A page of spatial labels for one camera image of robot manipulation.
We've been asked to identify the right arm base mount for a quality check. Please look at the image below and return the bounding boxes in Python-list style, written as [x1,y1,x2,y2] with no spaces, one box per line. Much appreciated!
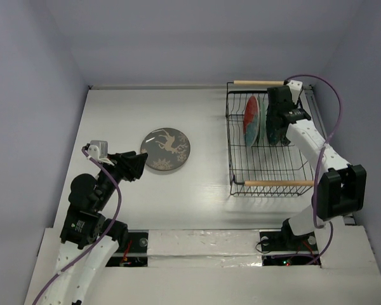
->
[255,231,321,267]

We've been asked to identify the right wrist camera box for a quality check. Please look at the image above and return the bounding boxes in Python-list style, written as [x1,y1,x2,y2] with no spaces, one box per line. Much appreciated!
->
[284,79,303,103]

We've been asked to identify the red and teal plate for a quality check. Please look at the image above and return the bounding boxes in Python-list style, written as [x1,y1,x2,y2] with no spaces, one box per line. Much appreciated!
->
[243,95,260,147]

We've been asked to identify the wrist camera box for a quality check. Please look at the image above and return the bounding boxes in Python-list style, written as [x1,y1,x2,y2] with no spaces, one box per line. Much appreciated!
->
[86,140,108,160]
[284,79,303,103]

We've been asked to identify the aluminium rail right side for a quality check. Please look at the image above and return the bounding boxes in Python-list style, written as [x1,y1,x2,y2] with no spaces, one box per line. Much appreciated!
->
[305,85,355,226]

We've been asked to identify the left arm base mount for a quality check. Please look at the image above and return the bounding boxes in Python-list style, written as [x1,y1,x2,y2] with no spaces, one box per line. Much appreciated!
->
[106,231,149,268]

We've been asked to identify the grey deer plate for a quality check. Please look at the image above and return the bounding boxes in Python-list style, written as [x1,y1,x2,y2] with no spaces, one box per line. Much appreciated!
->
[140,127,191,172]

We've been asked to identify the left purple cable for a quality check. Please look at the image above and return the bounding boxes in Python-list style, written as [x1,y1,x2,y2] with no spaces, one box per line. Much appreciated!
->
[33,145,123,305]

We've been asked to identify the black wire dish rack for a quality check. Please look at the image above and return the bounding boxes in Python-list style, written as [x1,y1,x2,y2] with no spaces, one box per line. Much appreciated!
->
[225,81,314,197]

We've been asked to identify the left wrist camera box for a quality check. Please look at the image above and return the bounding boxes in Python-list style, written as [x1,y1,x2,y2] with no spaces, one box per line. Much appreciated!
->
[86,140,108,160]

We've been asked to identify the dark teal blossom plate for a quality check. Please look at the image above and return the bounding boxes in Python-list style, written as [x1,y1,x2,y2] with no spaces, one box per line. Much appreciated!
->
[266,105,290,146]

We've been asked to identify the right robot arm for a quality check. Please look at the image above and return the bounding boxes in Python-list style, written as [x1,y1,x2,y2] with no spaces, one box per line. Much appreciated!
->
[266,82,367,249]

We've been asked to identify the silver foil strip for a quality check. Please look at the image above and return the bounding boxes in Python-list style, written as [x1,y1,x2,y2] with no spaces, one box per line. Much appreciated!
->
[147,229,262,268]

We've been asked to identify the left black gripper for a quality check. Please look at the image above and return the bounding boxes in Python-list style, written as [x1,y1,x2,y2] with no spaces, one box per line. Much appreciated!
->
[95,149,147,209]

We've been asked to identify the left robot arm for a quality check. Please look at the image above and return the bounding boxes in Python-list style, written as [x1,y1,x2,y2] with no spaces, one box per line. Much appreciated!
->
[42,144,148,304]

